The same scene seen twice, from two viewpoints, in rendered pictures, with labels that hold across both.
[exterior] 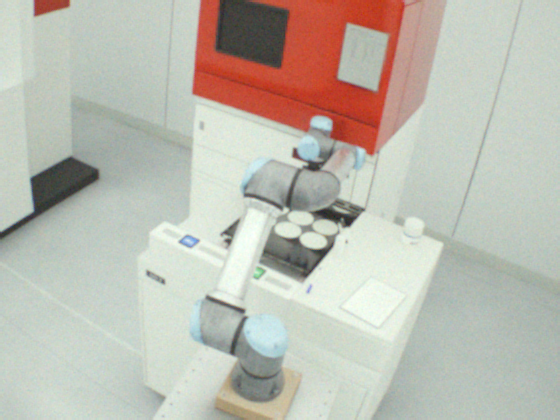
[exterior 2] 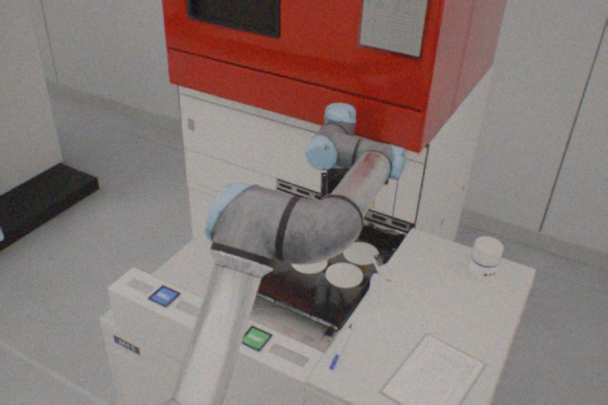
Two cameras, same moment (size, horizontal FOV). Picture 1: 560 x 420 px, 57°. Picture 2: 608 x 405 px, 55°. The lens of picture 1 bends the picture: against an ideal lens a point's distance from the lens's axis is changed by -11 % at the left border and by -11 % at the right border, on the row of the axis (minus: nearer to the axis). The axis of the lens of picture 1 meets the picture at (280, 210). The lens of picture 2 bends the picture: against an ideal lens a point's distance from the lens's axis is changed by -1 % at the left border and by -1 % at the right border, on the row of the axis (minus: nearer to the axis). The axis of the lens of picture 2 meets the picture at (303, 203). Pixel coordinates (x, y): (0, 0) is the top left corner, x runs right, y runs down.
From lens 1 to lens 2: 0.58 m
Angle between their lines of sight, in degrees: 4
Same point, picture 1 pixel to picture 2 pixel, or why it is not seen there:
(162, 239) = (125, 297)
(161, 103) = (173, 91)
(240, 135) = (240, 135)
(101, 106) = (102, 98)
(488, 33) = not seen: outside the picture
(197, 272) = (178, 340)
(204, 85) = (183, 69)
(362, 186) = (408, 194)
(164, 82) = not seen: hidden behind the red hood
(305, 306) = (328, 393)
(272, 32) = not seen: outside the picture
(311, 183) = (312, 221)
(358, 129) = (395, 116)
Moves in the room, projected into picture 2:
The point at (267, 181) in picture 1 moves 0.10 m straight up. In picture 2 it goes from (242, 222) to (241, 171)
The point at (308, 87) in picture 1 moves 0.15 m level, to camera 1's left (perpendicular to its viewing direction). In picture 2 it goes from (320, 61) to (261, 57)
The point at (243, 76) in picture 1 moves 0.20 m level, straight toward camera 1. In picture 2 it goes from (231, 52) to (223, 82)
